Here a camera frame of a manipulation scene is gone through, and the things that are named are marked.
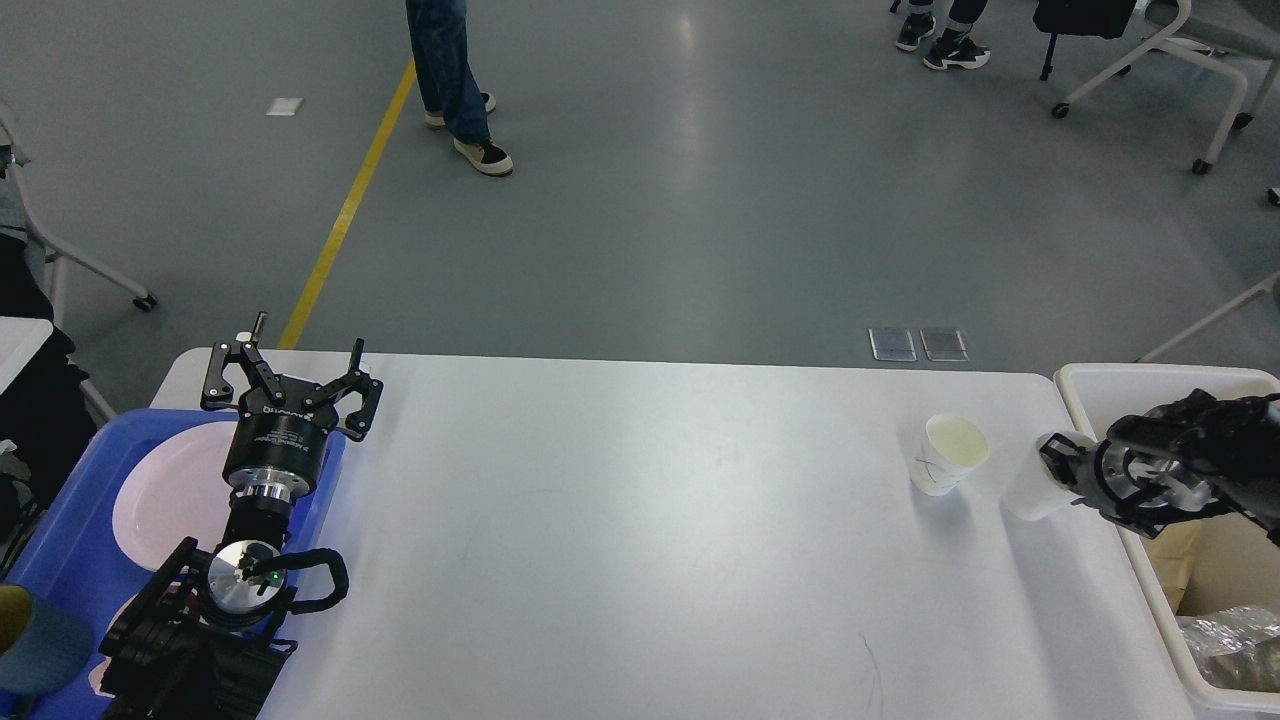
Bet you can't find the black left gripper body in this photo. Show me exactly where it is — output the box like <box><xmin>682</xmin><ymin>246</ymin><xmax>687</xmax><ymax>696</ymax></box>
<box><xmin>221</xmin><ymin>389</ymin><xmax>337</xmax><ymax>501</ymax></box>

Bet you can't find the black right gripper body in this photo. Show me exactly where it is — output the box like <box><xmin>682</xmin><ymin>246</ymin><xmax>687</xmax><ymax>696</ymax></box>
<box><xmin>1075</xmin><ymin>441</ymin><xmax>1216</xmax><ymax>527</ymax></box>

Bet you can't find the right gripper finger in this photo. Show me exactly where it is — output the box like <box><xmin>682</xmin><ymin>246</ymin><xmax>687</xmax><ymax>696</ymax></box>
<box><xmin>1038</xmin><ymin>433</ymin><xmax>1085</xmax><ymax>493</ymax></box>

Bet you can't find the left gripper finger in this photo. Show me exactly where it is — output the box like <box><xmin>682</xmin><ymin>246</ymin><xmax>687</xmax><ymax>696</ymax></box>
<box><xmin>198</xmin><ymin>313</ymin><xmax>285</xmax><ymax>413</ymax></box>
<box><xmin>301</xmin><ymin>338</ymin><xmax>383</xmax><ymax>442</ymax></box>

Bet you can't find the small white cup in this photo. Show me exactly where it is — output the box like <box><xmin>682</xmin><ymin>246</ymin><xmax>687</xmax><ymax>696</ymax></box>
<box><xmin>909</xmin><ymin>413</ymin><xmax>989</xmax><ymax>497</ymax></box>
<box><xmin>1002</xmin><ymin>430</ymin><xmax>1098</xmax><ymax>521</ymax></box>

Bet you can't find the brown paper bag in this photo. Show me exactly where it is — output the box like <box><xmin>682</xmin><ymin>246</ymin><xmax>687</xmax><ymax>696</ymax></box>
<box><xmin>1142</xmin><ymin>520</ymin><xmax>1204</xmax><ymax>612</ymax></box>

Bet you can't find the pink plate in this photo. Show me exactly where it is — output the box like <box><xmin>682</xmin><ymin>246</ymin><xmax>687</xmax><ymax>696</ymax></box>
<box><xmin>111</xmin><ymin>421</ymin><xmax>236</xmax><ymax>571</ymax></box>

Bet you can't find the aluminium foil tray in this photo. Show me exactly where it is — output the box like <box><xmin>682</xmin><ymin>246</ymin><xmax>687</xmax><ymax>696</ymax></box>
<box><xmin>1178</xmin><ymin>605</ymin><xmax>1279</xmax><ymax>693</ymax></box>

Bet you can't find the pink mug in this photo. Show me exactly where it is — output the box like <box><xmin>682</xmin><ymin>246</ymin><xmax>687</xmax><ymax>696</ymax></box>
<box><xmin>86</xmin><ymin>593</ymin><xmax>140</xmax><ymax>701</ymax></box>

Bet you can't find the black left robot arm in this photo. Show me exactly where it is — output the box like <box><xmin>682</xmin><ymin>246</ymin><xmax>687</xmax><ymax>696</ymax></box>
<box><xmin>99</xmin><ymin>314</ymin><xmax>383</xmax><ymax>719</ymax></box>

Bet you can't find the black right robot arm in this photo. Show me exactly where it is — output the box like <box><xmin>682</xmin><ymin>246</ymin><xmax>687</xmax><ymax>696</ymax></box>
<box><xmin>1038</xmin><ymin>389</ymin><xmax>1279</xmax><ymax>544</ymax></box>

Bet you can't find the cream plastic bin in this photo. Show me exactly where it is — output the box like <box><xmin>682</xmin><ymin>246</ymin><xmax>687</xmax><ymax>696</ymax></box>
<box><xmin>1055</xmin><ymin>363</ymin><xmax>1279</xmax><ymax>719</ymax></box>

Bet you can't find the floor socket plate right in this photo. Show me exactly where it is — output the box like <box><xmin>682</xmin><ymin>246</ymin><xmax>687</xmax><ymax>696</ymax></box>
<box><xmin>919</xmin><ymin>328</ymin><xmax>969</xmax><ymax>363</ymax></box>

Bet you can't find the floor socket plate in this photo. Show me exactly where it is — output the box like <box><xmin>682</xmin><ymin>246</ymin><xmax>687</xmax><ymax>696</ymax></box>
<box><xmin>868</xmin><ymin>327</ymin><xmax>918</xmax><ymax>363</ymax></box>
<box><xmin>919</xmin><ymin>328</ymin><xmax>969</xmax><ymax>363</ymax></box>

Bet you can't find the person in black trousers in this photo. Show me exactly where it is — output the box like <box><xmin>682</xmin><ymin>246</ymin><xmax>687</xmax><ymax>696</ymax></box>
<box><xmin>1</xmin><ymin>234</ymin><xmax>97</xmax><ymax>509</ymax></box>

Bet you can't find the white side table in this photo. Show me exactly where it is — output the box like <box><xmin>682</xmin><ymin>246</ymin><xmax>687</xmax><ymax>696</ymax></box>
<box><xmin>0</xmin><ymin>316</ymin><xmax>54</xmax><ymax>393</ymax></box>

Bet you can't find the floor socket plate left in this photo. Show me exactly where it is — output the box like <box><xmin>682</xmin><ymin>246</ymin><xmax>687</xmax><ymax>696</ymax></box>
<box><xmin>868</xmin><ymin>327</ymin><xmax>918</xmax><ymax>363</ymax></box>

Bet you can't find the white chair at left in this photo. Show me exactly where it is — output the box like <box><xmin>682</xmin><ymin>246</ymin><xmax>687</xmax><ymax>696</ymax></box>
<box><xmin>0</xmin><ymin>100</ymin><xmax>161</xmax><ymax>421</ymax></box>

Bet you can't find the blue plastic tray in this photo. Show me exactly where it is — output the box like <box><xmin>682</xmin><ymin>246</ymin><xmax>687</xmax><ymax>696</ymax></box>
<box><xmin>0</xmin><ymin>410</ymin><xmax>346</xmax><ymax>720</ymax></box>

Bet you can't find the blue cup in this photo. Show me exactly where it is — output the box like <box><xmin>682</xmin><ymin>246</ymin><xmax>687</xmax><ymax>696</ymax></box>
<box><xmin>1</xmin><ymin>584</ymin><xmax>95</xmax><ymax>696</ymax></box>

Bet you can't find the person in blue jeans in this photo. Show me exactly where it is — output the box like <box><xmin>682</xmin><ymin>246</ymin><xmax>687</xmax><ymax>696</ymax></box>
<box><xmin>404</xmin><ymin>1</ymin><xmax>515</xmax><ymax>177</ymax></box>

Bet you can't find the person in dark sneakers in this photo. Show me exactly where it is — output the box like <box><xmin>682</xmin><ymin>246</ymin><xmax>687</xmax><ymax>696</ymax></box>
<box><xmin>893</xmin><ymin>1</ymin><xmax>991</xmax><ymax>70</ymax></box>

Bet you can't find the white office chair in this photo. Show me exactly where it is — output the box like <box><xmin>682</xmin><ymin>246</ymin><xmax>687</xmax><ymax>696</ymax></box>
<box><xmin>1034</xmin><ymin>1</ymin><xmax>1279</xmax><ymax>176</ymax></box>

